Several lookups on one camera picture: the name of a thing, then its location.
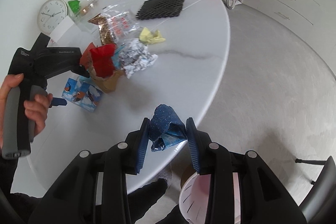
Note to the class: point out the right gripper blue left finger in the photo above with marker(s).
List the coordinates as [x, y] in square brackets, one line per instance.
[141, 144]

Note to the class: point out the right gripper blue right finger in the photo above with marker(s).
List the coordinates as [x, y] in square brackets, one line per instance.
[195, 144]

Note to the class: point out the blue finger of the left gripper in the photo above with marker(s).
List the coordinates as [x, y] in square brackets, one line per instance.
[58, 102]

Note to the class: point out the blue dotted paper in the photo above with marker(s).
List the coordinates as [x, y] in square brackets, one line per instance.
[166, 128]

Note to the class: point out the blue bird picture card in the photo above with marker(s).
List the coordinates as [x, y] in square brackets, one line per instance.
[82, 93]

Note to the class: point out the silver foil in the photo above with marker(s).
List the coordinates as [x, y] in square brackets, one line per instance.
[134, 56]

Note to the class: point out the clear printed plastic bag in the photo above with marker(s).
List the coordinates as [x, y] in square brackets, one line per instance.
[122, 23]

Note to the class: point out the yellow paper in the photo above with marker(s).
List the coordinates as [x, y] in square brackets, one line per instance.
[148, 37]

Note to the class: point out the black foam mesh sheet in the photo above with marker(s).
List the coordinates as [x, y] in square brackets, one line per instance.
[157, 9]

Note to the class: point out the white slotted trash bin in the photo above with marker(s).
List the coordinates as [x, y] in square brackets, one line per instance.
[194, 198]

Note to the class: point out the person's left hand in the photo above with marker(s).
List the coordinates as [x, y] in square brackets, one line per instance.
[35, 110]

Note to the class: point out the white paper card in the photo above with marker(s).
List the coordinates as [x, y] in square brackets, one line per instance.
[61, 29]

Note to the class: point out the clear plastic box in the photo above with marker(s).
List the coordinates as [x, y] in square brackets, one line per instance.
[88, 9]

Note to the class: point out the green crumpled wrapper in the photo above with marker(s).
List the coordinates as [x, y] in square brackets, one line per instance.
[74, 6]

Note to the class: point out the gold glitter wrapper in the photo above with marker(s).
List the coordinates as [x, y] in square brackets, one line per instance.
[106, 36]

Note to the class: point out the person's dark trouser legs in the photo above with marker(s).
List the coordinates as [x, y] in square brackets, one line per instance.
[140, 201]

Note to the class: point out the grey chair at right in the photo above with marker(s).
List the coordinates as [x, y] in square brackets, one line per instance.
[319, 204]

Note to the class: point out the white round wall clock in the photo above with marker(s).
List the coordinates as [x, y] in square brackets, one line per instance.
[51, 13]

